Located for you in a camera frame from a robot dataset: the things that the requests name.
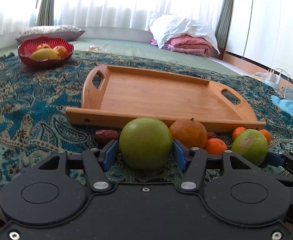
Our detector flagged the grey bag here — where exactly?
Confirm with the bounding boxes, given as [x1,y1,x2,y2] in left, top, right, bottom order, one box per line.
[280,86,293,101]

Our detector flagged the floral grey pillow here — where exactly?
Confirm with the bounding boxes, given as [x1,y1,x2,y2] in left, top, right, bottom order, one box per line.
[15,25,85,43]

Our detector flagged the pink folded blanket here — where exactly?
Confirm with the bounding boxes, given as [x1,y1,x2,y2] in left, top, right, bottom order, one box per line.
[162,35,213,57]

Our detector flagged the right green curtain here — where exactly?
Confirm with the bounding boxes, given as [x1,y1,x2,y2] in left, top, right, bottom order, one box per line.
[215,0,234,50]

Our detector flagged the smaller green apple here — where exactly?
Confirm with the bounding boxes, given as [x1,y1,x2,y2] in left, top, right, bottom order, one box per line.
[231,129,268,166]

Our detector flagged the orange fruit in bowl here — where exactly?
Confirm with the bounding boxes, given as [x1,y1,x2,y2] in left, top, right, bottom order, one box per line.
[36,43,50,51]

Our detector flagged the red-orange fruit in bowl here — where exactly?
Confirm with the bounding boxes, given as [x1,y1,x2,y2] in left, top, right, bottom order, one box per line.
[54,46,68,59]

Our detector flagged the wooden serving tray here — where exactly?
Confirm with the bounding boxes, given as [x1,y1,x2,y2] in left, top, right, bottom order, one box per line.
[66,65,266,132]

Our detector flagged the green quilted mat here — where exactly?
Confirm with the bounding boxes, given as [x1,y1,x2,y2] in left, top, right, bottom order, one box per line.
[0,39,238,81]

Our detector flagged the large green apple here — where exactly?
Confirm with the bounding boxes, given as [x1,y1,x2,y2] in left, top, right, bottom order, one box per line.
[119,118,172,170]

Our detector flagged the red fruit bowl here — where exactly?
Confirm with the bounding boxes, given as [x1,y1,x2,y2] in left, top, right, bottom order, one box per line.
[17,36,74,69]

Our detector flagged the white coiled cable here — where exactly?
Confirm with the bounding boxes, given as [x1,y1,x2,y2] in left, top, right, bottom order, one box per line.
[88,43,107,53]

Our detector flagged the large orange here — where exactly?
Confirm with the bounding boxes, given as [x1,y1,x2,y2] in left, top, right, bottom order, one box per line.
[169,118,208,148]

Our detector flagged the yellow mango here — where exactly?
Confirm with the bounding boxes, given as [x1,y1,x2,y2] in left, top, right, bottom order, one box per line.
[30,48,60,61]

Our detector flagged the white pillow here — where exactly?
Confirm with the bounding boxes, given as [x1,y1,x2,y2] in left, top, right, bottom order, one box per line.
[150,15,220,53]

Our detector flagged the white charger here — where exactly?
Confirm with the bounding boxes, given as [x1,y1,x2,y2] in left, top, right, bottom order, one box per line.
[265,68,292,96]

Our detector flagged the white sheer curtain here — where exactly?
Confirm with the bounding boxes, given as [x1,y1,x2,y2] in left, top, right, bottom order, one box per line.
[0,0,223,35]

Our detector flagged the green curtain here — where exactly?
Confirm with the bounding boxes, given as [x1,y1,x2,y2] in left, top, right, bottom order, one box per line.
[215,0,234,50]
[36,0,54,26]

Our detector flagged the light blue cloth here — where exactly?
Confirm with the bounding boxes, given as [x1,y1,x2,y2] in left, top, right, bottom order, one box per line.
[271,95,293,116]

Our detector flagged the small tangerine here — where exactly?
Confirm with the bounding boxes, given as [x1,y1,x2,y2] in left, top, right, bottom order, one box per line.
[232,127,246,141]
[259,129,272,144]
[204,138,227,155]

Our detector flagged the left green curtain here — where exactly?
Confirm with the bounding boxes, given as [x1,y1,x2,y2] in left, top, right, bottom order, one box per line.
[36,0,54,26]

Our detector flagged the blue paisley blanket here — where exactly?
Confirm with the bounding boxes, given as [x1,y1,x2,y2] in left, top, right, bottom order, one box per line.
[0,51,293,191]

